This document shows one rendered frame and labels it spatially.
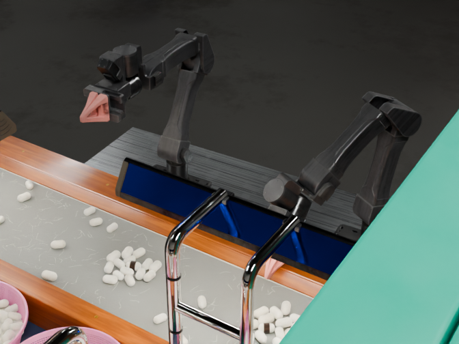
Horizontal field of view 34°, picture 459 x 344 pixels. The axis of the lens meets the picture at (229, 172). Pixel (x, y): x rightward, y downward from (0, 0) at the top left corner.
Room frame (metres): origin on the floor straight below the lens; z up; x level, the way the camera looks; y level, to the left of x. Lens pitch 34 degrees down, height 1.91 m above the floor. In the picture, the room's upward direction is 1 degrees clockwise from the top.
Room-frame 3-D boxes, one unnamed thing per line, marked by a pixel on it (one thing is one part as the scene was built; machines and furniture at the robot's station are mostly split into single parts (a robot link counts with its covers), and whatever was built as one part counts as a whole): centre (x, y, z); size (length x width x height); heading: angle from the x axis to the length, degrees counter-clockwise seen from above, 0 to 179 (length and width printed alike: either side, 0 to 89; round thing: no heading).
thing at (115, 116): (1.50, 0.31, 1.07); 0.09 x 0.07 x 0.07; 151
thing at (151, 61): (1.80, 0.16, 1.05); 0.30 x 0.09 x 0.12; 152
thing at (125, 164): (1.08, -0.06, 1.08); 0.62 x 0.08 x 0.07; 58
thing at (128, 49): (1.65, 0.23, 1.11); 0.12 x 0.09 x 0.12; 152
